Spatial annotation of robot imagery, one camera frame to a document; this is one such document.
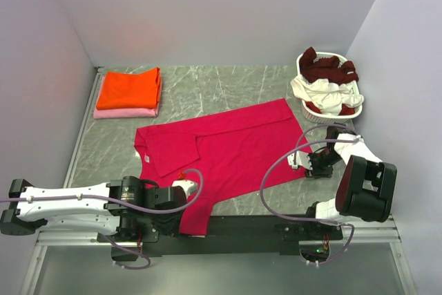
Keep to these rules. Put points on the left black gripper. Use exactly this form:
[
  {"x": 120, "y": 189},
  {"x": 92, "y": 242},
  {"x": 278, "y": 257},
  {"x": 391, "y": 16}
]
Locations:
[{"x": 170, "y": 229}]

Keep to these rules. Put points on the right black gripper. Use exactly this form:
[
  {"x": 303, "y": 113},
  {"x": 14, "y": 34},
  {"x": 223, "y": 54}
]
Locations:
[{"x": 317, "y": 173}]

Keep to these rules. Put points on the crimson pink t shirt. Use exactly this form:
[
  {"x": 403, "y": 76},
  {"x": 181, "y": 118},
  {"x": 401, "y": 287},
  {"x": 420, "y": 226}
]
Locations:
[{"x": 233, "y": 150}]

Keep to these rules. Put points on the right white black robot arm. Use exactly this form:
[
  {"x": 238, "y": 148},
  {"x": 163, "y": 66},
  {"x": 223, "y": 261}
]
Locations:
[{"x": 367, "y": 187}]

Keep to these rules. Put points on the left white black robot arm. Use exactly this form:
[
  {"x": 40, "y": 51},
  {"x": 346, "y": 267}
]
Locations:
[{"x": 80, "y": 209}]

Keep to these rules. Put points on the white plastic laundry basket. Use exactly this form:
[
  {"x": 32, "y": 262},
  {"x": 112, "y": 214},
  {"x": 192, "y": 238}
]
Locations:
[{"x": 320, "y": 118}]

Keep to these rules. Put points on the red garment in basket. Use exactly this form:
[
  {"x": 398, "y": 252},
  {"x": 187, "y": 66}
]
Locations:
[{"x": 345, "y": 110}]

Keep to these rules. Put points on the white crumpled garment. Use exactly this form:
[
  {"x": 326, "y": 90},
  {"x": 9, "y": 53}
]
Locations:
[{"x": 328, "y": 97}]

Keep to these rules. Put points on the dark maroon garment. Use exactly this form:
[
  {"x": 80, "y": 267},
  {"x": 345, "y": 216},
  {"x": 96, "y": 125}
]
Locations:
[{"x": 313, "y": 68}]

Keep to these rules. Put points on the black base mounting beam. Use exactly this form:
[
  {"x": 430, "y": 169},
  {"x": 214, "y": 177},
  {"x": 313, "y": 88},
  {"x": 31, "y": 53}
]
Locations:
[{"x": 159, "y": 235}]

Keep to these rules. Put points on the folded light pink t shirt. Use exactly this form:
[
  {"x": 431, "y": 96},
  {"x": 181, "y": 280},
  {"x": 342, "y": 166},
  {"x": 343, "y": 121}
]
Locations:
[{"x": 124, "y": 112}]

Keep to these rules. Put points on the folded orange t shirt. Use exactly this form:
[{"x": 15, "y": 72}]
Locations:
[{"x": 123, "y": 90}]

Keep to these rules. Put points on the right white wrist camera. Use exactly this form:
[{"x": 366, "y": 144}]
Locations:
[{"x": 299, "y": 159}]

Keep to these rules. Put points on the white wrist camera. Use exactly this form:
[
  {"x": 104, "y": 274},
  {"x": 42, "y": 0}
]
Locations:
[
  {"x": 299, "y": 159},
  {"x": 182, "y": 190}
]

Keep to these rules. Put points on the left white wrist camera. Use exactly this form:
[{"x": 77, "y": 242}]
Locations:
[{"x": 182, "y": 190}]

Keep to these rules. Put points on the aluminium frame rail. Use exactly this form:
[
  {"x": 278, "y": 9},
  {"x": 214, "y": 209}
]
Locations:
[{"x": 71, "y": 263}]

